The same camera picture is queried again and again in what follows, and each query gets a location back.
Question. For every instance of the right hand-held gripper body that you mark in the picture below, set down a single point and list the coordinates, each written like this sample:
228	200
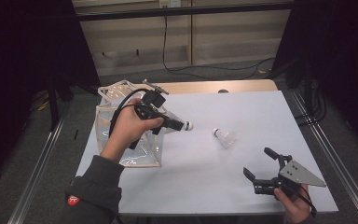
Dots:
296	174

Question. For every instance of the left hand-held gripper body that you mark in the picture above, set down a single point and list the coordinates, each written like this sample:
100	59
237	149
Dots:
154	99

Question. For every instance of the transparent bag with beige trim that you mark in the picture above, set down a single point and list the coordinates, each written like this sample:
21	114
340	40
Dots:
143	155

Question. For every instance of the white nylon mesh shuttlecock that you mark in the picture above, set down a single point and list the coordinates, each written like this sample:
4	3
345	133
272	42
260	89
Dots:
225	138

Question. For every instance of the person's right hand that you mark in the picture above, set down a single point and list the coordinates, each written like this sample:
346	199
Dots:
296	210

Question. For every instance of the person's left hand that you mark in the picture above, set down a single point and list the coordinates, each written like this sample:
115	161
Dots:
127	127

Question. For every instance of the white table mat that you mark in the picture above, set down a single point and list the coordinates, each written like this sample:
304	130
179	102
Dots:
199	186

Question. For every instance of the dark round table grommet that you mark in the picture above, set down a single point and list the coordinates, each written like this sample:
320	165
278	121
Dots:
223	91

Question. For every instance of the black metal stand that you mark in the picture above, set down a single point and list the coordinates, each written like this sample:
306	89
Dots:
307	84
53	105

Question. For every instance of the small black floor item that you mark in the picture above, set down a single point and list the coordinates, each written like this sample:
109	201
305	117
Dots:
75	134

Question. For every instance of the long wooden cabinet desk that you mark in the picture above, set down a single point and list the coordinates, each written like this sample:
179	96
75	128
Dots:
230	37

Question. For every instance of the black curtain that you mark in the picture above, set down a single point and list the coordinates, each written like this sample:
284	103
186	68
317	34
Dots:
348	46
12	62

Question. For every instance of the aluminium floor rail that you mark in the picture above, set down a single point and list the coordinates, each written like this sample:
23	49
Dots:
37	177
332	155

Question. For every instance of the white wall socket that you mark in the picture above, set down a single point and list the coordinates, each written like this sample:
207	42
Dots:
170	3

